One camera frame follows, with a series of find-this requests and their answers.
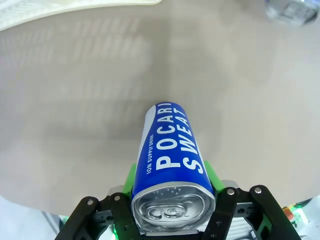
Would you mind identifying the blue Pocari Sweat can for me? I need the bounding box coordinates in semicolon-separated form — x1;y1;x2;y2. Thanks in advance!
131;100;217;232

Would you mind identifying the cream basket with brown handles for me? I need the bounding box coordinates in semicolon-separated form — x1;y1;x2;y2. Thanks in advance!
0;0;162;32

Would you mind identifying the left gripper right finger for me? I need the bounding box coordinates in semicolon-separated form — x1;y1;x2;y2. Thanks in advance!
199;159;301;240

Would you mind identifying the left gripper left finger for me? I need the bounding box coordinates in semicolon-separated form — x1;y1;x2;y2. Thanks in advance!
56;163;143;240

